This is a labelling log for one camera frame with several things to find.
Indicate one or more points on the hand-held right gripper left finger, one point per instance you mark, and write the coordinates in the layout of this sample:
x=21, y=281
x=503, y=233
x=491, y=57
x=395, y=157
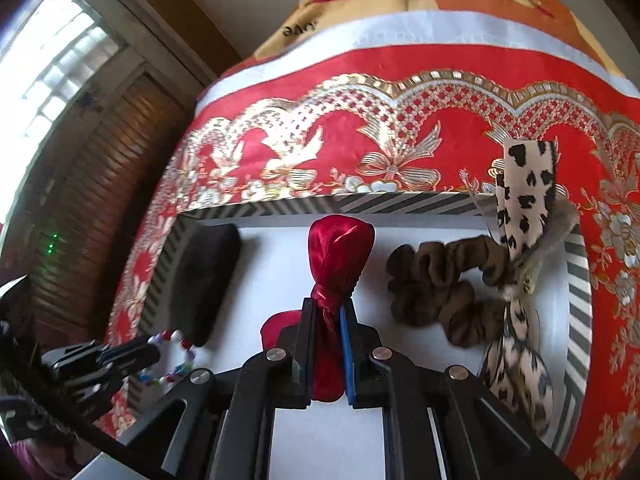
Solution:
x=300, y=355

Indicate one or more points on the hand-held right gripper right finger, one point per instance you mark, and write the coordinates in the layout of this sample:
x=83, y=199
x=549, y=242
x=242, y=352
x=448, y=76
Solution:
x=347, y=360

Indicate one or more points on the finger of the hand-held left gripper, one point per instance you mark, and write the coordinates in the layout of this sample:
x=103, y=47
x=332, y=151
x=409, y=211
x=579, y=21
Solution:
x=132, y=346
x=130, y=362

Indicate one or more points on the striped-rim white tray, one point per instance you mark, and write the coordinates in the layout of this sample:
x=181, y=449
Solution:
x=280, y=270

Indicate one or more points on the red satin bow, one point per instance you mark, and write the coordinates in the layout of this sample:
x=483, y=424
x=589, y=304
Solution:
x=335, y=260

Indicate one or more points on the black velvet pouch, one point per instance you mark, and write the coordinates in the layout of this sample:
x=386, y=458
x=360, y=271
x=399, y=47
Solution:
x=210, y=280

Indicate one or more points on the brown scrunchie with leopard ribbon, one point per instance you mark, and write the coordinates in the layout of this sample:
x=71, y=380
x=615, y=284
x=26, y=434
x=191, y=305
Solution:
x=425, y=270

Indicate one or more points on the brown wooden slatted panel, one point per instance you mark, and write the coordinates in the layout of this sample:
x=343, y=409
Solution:
x=125, y=160

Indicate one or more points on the red embroidered bedspread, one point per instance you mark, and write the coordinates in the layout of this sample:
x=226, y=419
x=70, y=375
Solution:
x=450, y=120

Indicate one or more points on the bright window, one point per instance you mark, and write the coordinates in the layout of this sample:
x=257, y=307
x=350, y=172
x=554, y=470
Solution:
x=50, y=85

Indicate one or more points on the orange printed blanket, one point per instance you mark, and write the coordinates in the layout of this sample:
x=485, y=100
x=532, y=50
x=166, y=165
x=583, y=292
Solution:
x=525, y=10

